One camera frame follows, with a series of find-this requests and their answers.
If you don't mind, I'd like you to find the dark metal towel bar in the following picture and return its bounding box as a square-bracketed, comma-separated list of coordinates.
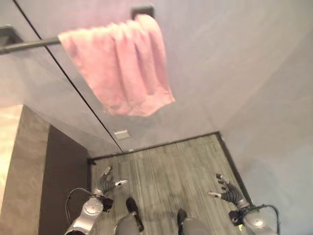
[0, 3, 156, 55]

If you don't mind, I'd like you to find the pink towel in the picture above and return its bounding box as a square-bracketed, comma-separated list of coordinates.
[58, 14, 176, 117]

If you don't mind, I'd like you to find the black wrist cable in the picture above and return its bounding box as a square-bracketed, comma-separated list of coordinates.
[254, 204, 282, 235]
[66, 188, 94, 217]

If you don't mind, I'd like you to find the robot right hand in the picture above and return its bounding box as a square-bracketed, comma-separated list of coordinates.
[207, 172, 243, 204]

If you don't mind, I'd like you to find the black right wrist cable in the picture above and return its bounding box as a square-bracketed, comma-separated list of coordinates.
[254, 204, 282, 235]

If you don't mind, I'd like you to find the white wall socket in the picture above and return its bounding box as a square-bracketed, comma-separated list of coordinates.
[113, 129, 130, 140]

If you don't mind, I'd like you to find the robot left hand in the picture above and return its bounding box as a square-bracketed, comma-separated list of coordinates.
[95, 165, 128, 194]

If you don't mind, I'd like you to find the silver robot right leg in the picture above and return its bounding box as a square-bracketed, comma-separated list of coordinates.
[177, 208, 208, 235]

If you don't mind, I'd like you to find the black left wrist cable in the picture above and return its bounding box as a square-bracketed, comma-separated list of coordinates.
[66, 188, 94, 217]

